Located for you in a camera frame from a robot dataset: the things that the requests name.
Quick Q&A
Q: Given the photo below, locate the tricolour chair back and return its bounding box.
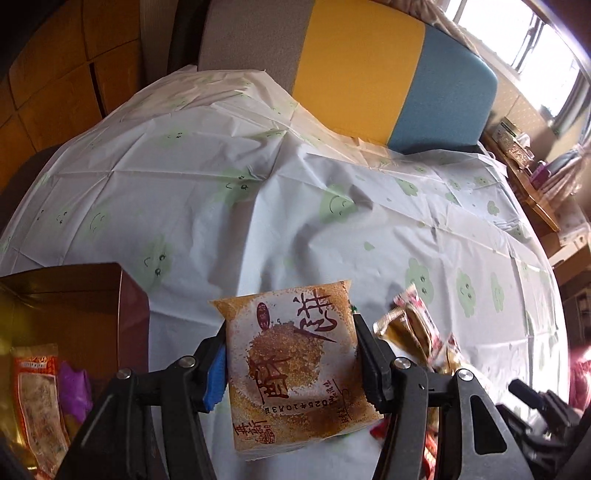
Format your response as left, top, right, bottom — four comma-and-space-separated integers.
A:
171, 0, 499, 153

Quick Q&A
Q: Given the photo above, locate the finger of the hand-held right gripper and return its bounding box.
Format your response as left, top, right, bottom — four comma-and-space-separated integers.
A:
508, 378, 548, 409

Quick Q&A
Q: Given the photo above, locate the green white box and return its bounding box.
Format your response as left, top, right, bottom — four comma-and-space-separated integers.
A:
492, 117, 520, 144

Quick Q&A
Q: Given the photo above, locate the brown pastry snack packet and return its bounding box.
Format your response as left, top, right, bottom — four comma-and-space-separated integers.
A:
210, 279, 384, 462

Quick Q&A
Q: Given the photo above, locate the purple snack packet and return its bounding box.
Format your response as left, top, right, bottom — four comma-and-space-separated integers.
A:
58, 360, 93, 439

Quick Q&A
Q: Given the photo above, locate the orange snack packet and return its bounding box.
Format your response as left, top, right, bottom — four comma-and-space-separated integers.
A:
11, 344, 70, 478

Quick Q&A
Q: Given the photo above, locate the gold foil snack packet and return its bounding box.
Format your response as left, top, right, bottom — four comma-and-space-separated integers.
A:
373, 308, 416, 356

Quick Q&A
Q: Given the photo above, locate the cloud printed plastic tablecloth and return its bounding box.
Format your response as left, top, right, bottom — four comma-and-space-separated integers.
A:
0, 65, 571, 480

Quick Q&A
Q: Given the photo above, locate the small gold snack packet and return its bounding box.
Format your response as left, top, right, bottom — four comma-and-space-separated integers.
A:
434, 332, 462, 374

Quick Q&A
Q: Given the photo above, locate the red gift box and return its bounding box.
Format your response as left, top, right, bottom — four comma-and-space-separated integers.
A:
0, 262, 151, 480

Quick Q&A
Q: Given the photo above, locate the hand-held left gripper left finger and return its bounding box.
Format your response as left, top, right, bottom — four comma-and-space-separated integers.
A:
55, 335, 229, 480

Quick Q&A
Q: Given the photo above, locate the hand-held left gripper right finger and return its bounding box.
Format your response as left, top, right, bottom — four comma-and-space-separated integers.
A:
352, 311, 522, 480

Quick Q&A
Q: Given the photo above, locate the patterned curtain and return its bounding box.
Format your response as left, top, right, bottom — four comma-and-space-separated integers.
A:
540, 143, 591, 232

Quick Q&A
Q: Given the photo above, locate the window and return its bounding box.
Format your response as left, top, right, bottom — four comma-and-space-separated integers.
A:
443, 0, 591, 134

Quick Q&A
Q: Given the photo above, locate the red brown snack packet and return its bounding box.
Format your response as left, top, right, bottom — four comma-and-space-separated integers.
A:
392, 284, 446, 367

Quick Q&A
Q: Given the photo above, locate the wooden cabinet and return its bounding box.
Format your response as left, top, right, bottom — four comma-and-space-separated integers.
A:
0, 0, 144, 195

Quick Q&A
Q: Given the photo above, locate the patterned tissue box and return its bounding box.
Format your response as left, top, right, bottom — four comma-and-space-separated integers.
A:
503, 134, 532, 162

